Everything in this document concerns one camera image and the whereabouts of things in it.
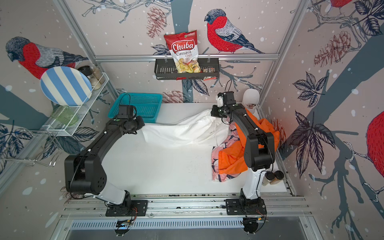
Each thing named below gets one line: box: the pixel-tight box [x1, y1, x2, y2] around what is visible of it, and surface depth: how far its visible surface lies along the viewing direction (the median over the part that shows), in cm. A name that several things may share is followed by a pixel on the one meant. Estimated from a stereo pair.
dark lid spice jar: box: [77, 65, 94, 78], surface depth 81 cm
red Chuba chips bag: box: [164, 30, 201, 74], surface depth 83 cm
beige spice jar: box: [92, 66, 105, 84], surface depth 87 cm
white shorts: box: [141, 111, 231, 147], surface depth 96 cm
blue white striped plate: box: [40, 66, 93, 107], surface depth 74 cm
